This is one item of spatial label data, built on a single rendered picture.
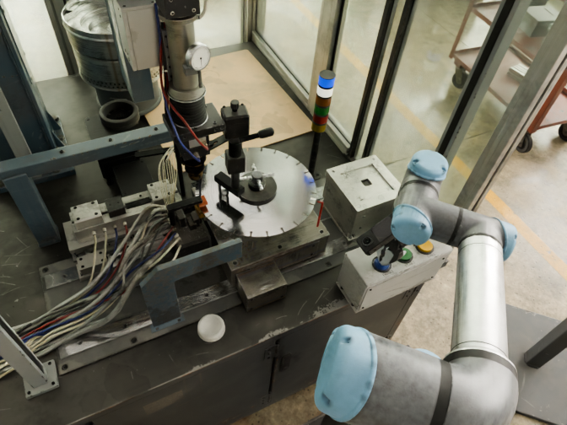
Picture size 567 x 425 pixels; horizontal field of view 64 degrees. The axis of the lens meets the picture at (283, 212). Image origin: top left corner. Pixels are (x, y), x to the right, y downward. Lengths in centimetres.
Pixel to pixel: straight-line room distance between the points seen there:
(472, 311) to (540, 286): 189
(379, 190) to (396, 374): 86
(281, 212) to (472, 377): 72
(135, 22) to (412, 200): 60
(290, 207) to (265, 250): 14
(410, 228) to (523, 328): 159
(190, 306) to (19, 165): 55
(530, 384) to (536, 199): 116
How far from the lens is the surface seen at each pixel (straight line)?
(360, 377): 58
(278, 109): 184
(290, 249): 126
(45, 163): 128
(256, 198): 122
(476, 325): 72
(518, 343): 236
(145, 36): 93
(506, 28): 105
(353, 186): 137
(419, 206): 88
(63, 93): 201
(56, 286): 139
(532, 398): 227
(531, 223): 287
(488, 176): 119
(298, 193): 125
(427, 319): 225
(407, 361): 60
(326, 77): 131
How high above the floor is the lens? 187
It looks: 50 degrees down
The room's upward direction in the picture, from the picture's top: 7 degrees clockwise
